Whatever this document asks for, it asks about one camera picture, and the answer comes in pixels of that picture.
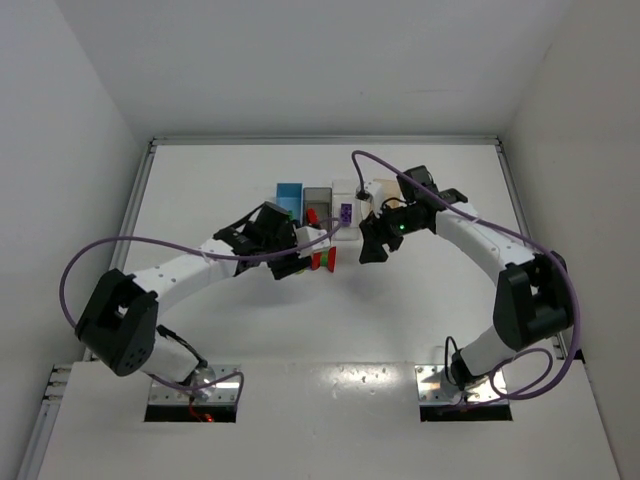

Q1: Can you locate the red green red lego stack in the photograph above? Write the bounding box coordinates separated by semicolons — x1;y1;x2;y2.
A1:
311;246;337;273

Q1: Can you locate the red and green lego block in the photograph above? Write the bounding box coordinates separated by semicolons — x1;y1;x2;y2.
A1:
306;208;321;228

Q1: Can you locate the purple lego brick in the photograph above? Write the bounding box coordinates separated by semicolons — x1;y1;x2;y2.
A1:
338;202;354;226

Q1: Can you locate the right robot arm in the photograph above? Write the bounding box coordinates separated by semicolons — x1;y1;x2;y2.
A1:
355;166;574;389

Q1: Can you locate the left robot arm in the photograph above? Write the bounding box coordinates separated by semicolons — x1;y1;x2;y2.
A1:
75;202;323;385

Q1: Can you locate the amber container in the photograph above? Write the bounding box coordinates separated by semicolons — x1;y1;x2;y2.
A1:
372;179;404;208

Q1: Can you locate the blue container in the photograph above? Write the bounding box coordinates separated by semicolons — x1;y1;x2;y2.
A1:
275;183;303;222

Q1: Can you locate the clear container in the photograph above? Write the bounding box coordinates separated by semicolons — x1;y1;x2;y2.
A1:
331;180;362;241

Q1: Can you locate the dark grey container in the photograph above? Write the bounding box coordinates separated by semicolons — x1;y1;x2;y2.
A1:
302;187;332;231

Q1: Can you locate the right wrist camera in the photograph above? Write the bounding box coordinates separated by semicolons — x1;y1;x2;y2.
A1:
355;181;385;219

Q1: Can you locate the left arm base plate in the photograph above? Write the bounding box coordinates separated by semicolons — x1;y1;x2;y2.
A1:
148;364;244;407

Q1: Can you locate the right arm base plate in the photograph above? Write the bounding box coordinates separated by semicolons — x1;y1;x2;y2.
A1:
414;364;509;408

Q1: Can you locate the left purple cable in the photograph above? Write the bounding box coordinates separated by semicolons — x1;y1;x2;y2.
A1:
58;216;346;401

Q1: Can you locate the purple cable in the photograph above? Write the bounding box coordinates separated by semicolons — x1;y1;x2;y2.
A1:
350;149;585;406
58;216;346;401

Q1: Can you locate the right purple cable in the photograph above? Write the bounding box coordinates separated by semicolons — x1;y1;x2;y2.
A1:
350;149;585;406

